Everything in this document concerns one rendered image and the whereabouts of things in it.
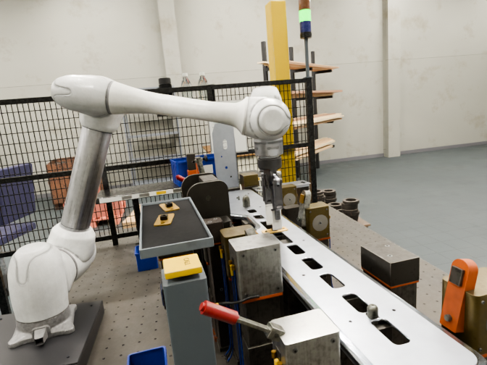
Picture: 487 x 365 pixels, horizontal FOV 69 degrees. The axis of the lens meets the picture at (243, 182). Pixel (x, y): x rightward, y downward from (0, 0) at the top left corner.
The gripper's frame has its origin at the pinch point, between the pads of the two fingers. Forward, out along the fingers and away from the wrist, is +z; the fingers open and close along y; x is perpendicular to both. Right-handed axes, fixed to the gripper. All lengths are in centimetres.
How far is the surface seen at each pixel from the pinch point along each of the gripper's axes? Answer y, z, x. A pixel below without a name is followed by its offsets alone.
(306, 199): -4.3, -3.2, 13.7
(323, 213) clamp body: -3.2, 2.4, 19.5
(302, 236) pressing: 8.9, 4.5, 5.9
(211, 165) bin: -83, -7, -5
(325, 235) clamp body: -3.2, 10.5, 20.0
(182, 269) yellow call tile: 52, -11, -33
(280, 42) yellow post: -105, -72, 48
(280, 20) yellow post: -105, -84, 48
